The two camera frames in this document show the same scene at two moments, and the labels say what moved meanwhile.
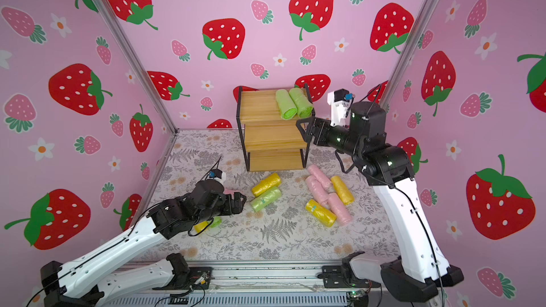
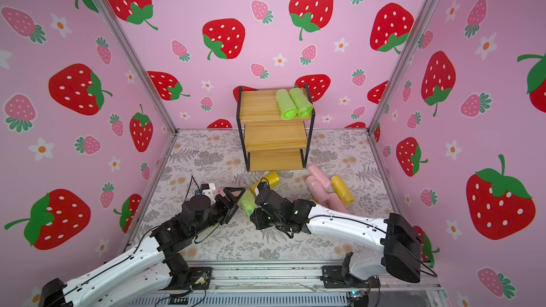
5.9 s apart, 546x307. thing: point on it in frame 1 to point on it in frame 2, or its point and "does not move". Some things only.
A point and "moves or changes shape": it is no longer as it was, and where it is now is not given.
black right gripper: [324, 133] to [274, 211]
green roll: [304, 106] does not move
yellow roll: [343, 190] does not move
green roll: [286, 106] does not move
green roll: [217, 222] moves or changes shape
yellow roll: [266, 185] does not move
